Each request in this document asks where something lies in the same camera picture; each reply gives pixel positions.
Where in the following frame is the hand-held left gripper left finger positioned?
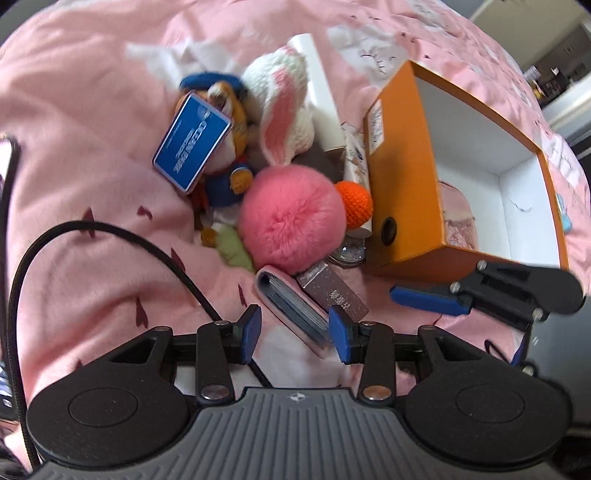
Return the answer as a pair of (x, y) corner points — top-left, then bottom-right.
(99, 305), (263, 406)

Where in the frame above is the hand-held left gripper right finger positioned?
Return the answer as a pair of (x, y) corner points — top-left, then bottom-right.
(328, 305), (497, 403)

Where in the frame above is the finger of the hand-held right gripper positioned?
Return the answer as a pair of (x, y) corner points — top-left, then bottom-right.
(510, 330), (539, 377)
(389, 260), (586, 330)

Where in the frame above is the orange cardboard box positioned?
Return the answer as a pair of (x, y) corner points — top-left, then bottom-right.
(362, 60), (570, 283)

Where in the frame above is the plush animal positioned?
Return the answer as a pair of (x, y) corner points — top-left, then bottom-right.
(179, 69), (259, 250)

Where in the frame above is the blue card tag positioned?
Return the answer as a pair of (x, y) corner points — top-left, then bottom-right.
(152, 91), (233, 195)

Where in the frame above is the long white box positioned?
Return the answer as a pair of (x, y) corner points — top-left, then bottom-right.
(286, 33), (347, 153)

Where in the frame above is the white crocheted rabbit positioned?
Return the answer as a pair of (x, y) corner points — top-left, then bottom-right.
(241, 48), (317, 169)

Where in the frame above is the brown glitter small box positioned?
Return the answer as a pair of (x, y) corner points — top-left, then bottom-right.
(295, 261), (371, 324)

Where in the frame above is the pink lace pouch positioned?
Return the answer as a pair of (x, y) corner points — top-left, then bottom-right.
(438, 180), (477, 251)

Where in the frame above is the green crocheted piece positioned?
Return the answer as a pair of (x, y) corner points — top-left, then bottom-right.
(217, 226), (256, 273)

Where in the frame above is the orange crocheted ball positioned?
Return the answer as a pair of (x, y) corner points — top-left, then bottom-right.
(333, 180), (374, 230)

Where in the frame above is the pink fluffy pompom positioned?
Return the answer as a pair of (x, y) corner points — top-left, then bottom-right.
(238, 166), (347, 275)

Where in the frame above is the white patterned small box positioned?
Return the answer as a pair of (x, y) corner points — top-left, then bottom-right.
(341, 122), (374, 238)

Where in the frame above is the brown pouch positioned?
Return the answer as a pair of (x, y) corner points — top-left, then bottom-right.
(293, 147), (346, 181)

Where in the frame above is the pink printed blanket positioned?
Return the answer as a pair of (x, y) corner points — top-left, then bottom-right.
(0, 0), (591, 480)

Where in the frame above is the black cable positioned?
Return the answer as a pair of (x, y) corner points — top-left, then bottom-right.
(7, 220), (273, 467)

